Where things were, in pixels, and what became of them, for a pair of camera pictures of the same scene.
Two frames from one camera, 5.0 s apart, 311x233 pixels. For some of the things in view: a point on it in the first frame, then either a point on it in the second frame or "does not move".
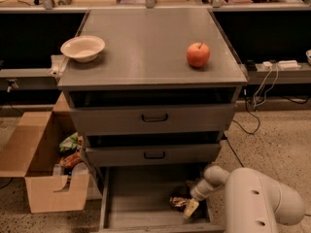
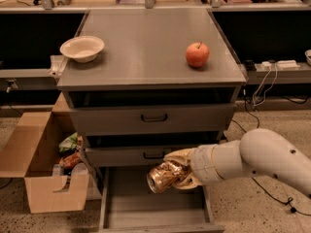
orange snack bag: x=70 y=160 does not move
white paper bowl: x=83 y=49 does not move
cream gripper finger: x=190 y=183 → x=180 y=154
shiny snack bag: x=178 y=203 → x=163 y=176
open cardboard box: x=30 y=149 does not move
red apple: x=198 y=53 does not move
